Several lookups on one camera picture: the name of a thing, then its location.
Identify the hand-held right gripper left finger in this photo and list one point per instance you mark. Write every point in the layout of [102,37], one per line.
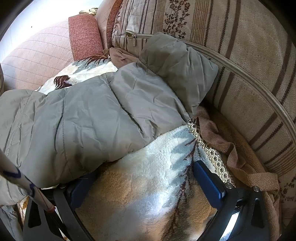
[77,194]

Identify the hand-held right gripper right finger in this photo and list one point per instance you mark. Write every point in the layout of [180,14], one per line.
[205,183]

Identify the grey puffer jacket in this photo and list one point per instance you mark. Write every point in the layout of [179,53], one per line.
[92,111]

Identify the gold lace trim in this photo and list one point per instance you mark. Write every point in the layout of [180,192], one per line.
[208,148]

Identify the brown knit cloth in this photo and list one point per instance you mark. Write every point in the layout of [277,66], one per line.
[242,166]
[120,58]

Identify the leaf printed fleece blanket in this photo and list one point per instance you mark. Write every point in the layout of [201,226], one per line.
[143,180]

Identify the large striped floral cushion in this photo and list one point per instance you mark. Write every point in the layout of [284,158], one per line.
[242,69]

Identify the red woven sofa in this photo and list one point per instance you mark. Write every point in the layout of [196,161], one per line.
[85,34]

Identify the quilted striped zipper cushion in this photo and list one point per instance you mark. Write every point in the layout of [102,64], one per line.
[129,23]

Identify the beige lace doily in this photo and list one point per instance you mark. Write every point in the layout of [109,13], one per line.
[89,11]

